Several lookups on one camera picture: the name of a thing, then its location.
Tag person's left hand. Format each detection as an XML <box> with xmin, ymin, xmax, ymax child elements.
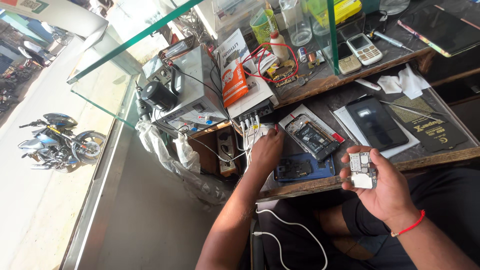
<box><xmin>249</xmin><ymin>128</ymin><xmax>287</xmax><ymax>176</ymax></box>

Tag person's right hand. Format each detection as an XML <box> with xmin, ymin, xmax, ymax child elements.
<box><xmin>339</xmin><ymin>145</ymin><xmax>421</xmax><ymax>230</ymax></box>

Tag small phone circuit board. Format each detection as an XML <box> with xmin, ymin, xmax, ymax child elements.
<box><xmin>349</xmin><ymin>151</ymin><xmax>378</xmax><ymax>190</ymax></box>

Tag blue phone back cover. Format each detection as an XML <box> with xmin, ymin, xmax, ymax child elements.
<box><xmin>273</xmin><ymin>152</ymin><xmax>336</xmax><ymax>183</ymax></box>

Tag white power strip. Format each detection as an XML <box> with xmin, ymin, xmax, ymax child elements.
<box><xmin>216</xmin><ymin>129</ymin><xmax>238</xmax><ymax>177</ymax></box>

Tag black charging hub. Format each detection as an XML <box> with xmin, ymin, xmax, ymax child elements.
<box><xmin>232</xmin><ymin>99</ymin><xmax>275</xmax><ymax>123</ymax></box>

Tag opened phone with battery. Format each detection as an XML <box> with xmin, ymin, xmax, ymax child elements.
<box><xmin>284</xmin><ymin>114</ymin><xmax>341</xmax><ymax>162</ymax></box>

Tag person's black shorts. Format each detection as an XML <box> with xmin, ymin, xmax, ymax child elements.
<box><xmin>257</xmin><ymin>167</ymin><xmax>480</xmax><ymax>270</ymax></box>

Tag white flat box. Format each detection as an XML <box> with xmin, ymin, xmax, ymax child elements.
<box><xmin>226</xmin><ymin>76</ymin><xmax>279</xmax><ymax>119</ymax></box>

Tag black smartphone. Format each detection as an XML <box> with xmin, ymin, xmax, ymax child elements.
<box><xmin>344</xmin><ymin>95</ymin><xmax>410</xmax><ymax>152</ymax></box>

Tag black packet with gold print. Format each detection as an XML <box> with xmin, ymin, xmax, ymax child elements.
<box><xmin>385</xmin><ymin>95</ymin><xmax>469</xmax><ymax>153</ymax></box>

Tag orange packet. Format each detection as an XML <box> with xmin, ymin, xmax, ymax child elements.
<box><xmin>221</xmin><ymin>58</ymin><xmax>249</xmax><ymax>109</ymax></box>

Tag small yellow circuit board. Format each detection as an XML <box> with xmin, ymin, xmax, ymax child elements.
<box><xmin>266</xmin><ymin>61</ymin><xmax>298</xmax><ymax>88</ymax></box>

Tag metal tweezers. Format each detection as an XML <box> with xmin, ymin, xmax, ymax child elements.
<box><xmin>379</xmin><ymin>100</ymin><xmax>448</xmax><ymax>121</ymax></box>

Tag grey rework station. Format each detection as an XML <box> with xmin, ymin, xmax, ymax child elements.
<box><xmin>142</xmin><ymin>35</ymin><xmax>230</xmax><ymax>138</ymax></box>

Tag clear plastic bag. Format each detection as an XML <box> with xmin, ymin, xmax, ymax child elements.
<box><xmin>134</xmin><ymin>119</ymin><xmax>227</xmax><ymax>206</ymax></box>

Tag white bottle with red cap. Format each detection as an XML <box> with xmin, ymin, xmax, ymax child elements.
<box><xmin>269</xmin><ymin>30</ymin><xmax>290</xmax><ymax>63</ymax></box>

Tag white pen-shaped tool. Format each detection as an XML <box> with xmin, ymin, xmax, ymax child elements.
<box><xmin>354</xmin><ymin>77</ymin><xmax>382</xmax><ymax>92</ymax></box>

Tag white booklet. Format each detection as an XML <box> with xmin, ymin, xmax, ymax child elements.
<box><xmin>213</xmin><ymin>29</ymin><xmax>256</xmax><ymax>73</ymax></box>

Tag crumpled white tissue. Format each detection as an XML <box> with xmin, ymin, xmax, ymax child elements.
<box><xmin>376</xmin><ymin>63</ymin><xmax>432</xmax><ymax>100</ymax></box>

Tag black round tool holder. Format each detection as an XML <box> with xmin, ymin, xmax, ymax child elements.
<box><xmin>140</xmin><ymin>80</ymin><xmax>179</xmax><ymax>112</ymax></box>

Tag beige keypad phone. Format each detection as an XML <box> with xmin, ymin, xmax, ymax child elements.
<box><xmin>336</xmin><ymin>42</ymin><xmax>363</xmax><ymax>75</ymax></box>

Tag green plastic cup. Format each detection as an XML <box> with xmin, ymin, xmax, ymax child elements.
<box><xmin>250</xmin><ymin>9</ymin><xmax>279</xmax><ymax>46</ymax></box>

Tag upright green-edged glass pane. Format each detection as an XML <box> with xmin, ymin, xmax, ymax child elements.
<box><xmin>304</xmin><ymin>0</ymin><xmax>340</xmax><ymax>76</ymax></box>

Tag clear plastic jar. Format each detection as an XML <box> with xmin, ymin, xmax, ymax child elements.
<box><xmin>279</xmin><ymin>0</ymin><xmax>313</xmax><ymax>47</ymax></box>

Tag clear plastic storage box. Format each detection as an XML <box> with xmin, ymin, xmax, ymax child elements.
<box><xmin>211</xmin><ymin>0</ymin><xmax>271</xmax><ymax>39</ymax></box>

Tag white keypad phone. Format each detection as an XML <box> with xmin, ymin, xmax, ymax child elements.
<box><xmin>346</xmin><ymin>33</ymin><xmax>383</xmax><ymax>66</ymax></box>

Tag silver screwdriver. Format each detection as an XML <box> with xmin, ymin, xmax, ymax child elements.
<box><xmin>368</xmin><ymin>30</ymin><xmax>415</xmax><ymax>53</ymax></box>

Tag yellow box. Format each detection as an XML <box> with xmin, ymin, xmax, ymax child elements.
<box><xmin>307</xmin><ymin>0</ymin><xmax>363</xmax><ymax>26</ymax></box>

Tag black tablet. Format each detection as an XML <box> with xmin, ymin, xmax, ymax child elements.
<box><xmin>397</xmin><ymin>4</ymin><xmax>480</xmax><ymax>58</ymax></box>

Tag green-edged glass panel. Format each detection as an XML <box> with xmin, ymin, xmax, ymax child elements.
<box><xmin>67</xmin><ymin>0</ymin><xmax>206</xmax><ymax>129</ymax></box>

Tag blue and silver motorcycle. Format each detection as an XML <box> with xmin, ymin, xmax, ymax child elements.
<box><xmin>17</xmin><ymin>112</ymin><xmax>107</xmax><ymax>174</ymax></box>

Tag row of parked scooters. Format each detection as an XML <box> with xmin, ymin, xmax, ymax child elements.
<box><xmin>0</xmin><ymin>56</ymin><xmax>43</xmax><ymax>115</ymax></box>

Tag bunch of white cables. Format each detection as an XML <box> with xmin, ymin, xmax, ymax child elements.
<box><xmin>239</xmin><ymin>115</ymin><xmax>264</xmax><ymax>167</ymax></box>

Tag red thread bracelet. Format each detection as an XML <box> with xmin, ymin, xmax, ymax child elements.
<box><xmin>391</xmin><ymin>209</ymin><xmax>426</xmax><ymax>238</ymax></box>

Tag white charging cable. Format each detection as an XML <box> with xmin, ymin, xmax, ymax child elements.
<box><xmin>252</xmin><ymin>208</ymin><xmax>329</xmax><ymax>270</ymax></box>

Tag red wire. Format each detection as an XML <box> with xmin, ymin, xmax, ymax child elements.
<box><xmin>241</xmin><ymin>42</ymin><xmax>300</xmax><ymax>83</ymax></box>

